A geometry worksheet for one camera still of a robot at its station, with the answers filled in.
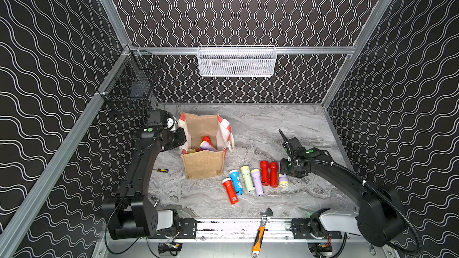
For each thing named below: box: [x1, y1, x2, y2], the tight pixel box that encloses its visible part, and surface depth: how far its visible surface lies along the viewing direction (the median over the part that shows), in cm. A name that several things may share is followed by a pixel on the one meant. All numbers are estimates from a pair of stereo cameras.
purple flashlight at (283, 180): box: [278, 173, 290, 187], surface depth 87 cm
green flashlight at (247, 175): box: [240, 165, 256, 193], surface depth 88 cm
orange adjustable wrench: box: [251, 207, 274, 258], surface depth 75 cm
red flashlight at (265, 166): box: [259, 160, 270, 186], surface depth 90 cm
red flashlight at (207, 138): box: [201, 135, 214, 148], surface depth 102 cm
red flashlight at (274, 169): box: [269, 161, 280, 188], surface depth 89 cm
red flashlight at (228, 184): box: [221, 177, 240, 205], surface depth 85 cm
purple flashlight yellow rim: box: [200, 140, 218, 152], surface depth 95 cm
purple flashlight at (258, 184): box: [251, 169, 265, 197], surface depth 87 cm
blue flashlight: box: [228, 169, 244, 196], surface depth 87 cm
